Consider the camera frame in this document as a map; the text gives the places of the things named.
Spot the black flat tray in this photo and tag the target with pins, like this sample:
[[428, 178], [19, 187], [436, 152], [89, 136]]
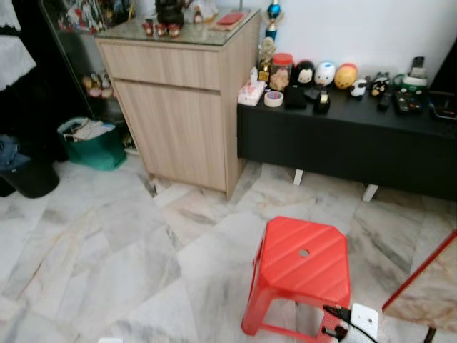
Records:
[[444, 107]]

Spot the large black remote control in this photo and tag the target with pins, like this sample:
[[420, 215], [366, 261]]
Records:
[[408, 102]]

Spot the black television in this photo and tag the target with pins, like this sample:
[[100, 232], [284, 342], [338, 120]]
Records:
[[448, 71]]

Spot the small black remote control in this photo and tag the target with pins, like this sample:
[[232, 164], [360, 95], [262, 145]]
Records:
[[385, 101]]

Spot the black yellow plush toy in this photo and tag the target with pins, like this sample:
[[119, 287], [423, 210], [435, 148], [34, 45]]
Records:
[[380, 84]]

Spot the black low console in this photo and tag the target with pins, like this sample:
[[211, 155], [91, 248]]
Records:
[[343, 146]]

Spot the marble table with red edge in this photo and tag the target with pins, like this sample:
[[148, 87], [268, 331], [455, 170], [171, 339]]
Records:
[[428, 289]]

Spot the small white plush toy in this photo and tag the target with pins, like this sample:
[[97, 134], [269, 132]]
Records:
[[358, 88]]

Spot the yellow round plush toy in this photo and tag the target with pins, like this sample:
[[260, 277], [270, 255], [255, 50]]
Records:
[[345, 76]]

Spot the black tape dispenser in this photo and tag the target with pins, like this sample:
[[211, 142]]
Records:
[[322, 101]]

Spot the white round plush toy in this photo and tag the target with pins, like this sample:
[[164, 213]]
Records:
[[325, 73]]

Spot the dark table leg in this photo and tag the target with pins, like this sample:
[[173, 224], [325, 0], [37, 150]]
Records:
[[430, 336]]

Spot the red plastic stool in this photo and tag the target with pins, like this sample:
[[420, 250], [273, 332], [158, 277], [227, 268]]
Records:
[[303, 268]]

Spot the black round plush toy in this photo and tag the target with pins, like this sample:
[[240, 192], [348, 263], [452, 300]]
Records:
[[304, 73]]

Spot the white tape roll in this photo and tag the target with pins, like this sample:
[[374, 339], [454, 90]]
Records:
[[273, 99]]

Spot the clear jar with red lid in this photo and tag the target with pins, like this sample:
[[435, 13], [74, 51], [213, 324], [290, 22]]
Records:
[[281, 73]]

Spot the pink white tissue box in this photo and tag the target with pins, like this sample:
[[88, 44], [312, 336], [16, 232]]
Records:
[[251, 93]]

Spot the gold trophy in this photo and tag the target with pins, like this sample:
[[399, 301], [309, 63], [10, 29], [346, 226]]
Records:
[[266, 57]]

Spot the blue trophy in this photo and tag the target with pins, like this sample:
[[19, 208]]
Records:
[[273, 13]]

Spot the red flat booklet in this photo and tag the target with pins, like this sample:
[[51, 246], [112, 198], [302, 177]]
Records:
[[230, 19]]

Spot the light wooden cabinet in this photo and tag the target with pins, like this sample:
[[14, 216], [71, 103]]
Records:
[[175, 121]]

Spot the dark statue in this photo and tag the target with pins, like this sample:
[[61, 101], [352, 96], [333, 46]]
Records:
[[171, 13]]

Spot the red small figurines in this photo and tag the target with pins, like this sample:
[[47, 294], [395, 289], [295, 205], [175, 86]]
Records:
[[161, 29]]

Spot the green bag with papers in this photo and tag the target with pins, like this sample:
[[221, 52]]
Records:
[[96, 151]]

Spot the glass display cabinet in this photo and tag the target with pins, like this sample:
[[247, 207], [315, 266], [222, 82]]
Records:
[[71, 57]]

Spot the black waste bin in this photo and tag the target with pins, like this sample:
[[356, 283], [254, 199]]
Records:
[[30, 179]]

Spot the white lace cloth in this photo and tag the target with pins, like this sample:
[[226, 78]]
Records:
[[14, 61]]

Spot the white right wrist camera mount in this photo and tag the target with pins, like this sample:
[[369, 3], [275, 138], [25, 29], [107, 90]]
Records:
[[364, 321]]

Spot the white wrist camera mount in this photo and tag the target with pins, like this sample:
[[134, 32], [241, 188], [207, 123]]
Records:
[[111, 340], [364, 321]]

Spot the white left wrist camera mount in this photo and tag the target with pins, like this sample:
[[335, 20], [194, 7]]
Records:
[[111, 340]]

